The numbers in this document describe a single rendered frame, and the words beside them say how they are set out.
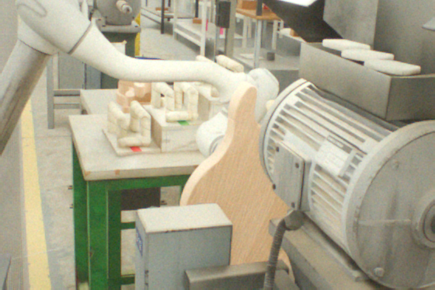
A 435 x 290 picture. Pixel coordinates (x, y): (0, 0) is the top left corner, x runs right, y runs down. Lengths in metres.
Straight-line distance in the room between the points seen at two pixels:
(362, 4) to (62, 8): 0.73
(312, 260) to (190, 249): 0.22
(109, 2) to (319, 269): 2.79
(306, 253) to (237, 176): 0.36
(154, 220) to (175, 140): 0.93
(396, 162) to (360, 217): 0.09
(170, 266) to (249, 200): 0.33
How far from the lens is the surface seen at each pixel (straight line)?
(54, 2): 1.52
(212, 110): 2.01
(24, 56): 1.70
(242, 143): 1.29
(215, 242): 1.09
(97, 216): 1.91
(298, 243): 1.04
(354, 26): 1.16
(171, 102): 1.99
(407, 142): 0.83
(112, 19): 3.59
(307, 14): 1.44
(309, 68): 1.04
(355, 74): 0.91
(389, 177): 0.82
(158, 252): 1.07
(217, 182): 1.30
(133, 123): 2.16
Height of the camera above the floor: 1.59
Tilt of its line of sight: 17 degrees down
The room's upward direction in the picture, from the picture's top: 3 degrees clockwise
